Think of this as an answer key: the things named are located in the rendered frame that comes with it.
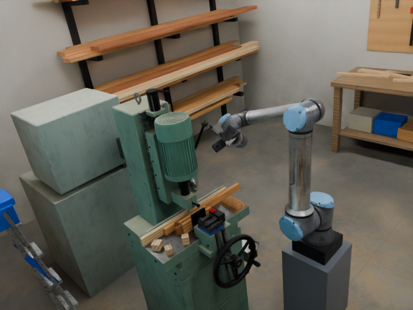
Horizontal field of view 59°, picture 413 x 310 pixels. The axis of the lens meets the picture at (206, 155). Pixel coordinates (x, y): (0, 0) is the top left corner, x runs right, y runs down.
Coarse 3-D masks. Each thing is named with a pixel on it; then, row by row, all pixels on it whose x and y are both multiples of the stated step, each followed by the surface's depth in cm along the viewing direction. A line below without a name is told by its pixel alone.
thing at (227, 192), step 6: (234, 186) 217; (222, 192) 213; (228, 192) 214; (234, 192) 218; (216, 198) 208; (222, 198) 212; (204, 204) 204; (210, 204) 206; (174, 222) 193; (168, 228) 190; (174, 228) 193
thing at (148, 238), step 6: (216, 192) 212; (210, 198) 208; (186, 210) 199; (180, 216) 196; (168, 222) 192; (156, 228) 189; (162, 228) 190; (150, 234) 185; (156, 234) 188; (162, 234) 191; (144, 240) 184; (150, 240) 186
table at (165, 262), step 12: (216, 204) 210; (228, 216) 199; (240, 216) 202; (168, 240) 187; (180, 240) 185; (192, 240) 184; (144, 252) 187; (156, 252) 180; (180, 252) 178; (192, 252) 184; (204, 252) 182; (216, 252) 182; (156, 264) 180; (168, 264) 175
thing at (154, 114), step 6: (150, 90) 176; (156, 90) 175; (150, 96) 175; (156, 96) 176; (150, 102) 177; (156, 102) 177; (150, 108) 179; (156, 108) 178; (162, 108) 182; (150, 114) 179; (156, 114) 178
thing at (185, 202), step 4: (176, 188) 198; (172, 192) 196; (176, 192) 195; (172, 196) 198; (176, 196) 194; (180, 196) 191; (184, 196) 190; (188, 196) 190; (192, 196) 190; (196, 196) 191; (176, 200) 195; (180, 200) 192; (184, 200) 188; (188, 200) 188; (192, 200) 190; (196, 200) 192; (180, 204) 194; (184, 204) 190; (188, 204) 189; (192, 204) 191; (184, 208) 192; (188, 208) 190; (192, 208) 192
